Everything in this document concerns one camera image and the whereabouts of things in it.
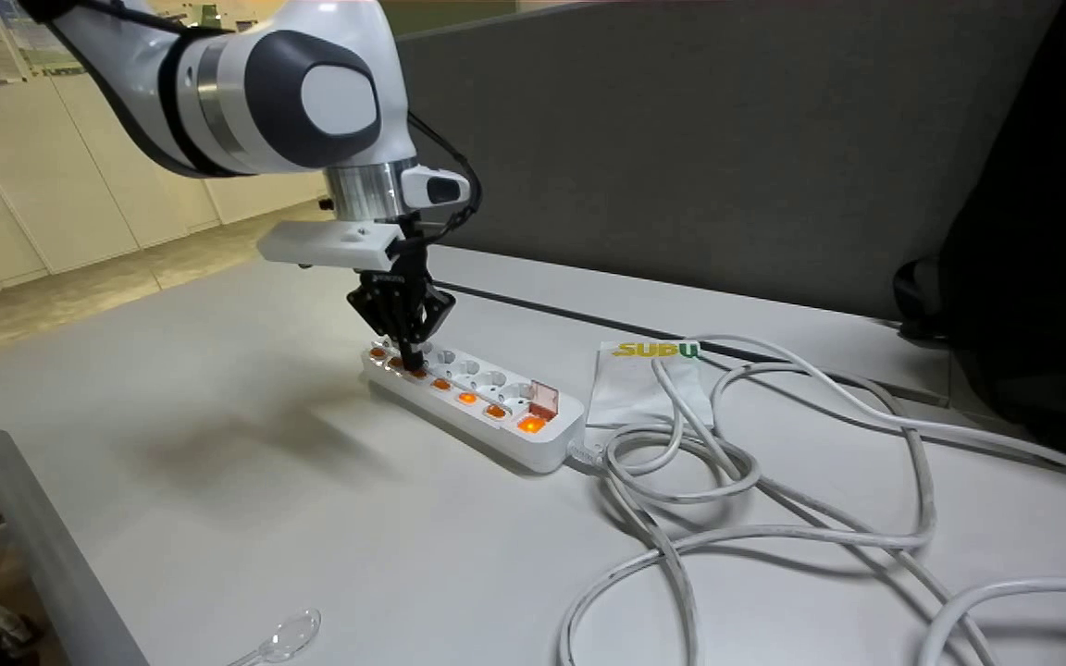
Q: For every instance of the black office chair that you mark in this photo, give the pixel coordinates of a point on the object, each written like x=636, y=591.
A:
x=1042, y=259

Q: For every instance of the white paper napkin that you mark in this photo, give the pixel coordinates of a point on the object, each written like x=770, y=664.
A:
x=630, y=388

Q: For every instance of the row of cream cabinets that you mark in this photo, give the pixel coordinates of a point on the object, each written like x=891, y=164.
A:
x=43, y=176

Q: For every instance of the white power strip orange switches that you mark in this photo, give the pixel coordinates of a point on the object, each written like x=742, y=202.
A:
x=496, y=421

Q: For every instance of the clear plastic spoon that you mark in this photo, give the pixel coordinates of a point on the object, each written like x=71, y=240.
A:
x=291, y=636

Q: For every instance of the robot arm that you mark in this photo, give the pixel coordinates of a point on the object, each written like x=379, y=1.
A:
x=218, y=83

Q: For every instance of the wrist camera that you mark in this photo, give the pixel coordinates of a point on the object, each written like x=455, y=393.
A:
x=325, y=245

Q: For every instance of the grey partition screen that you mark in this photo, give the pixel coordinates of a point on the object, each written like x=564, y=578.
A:
x=709, y=139

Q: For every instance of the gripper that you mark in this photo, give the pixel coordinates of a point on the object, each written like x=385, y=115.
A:
x=396, y=277

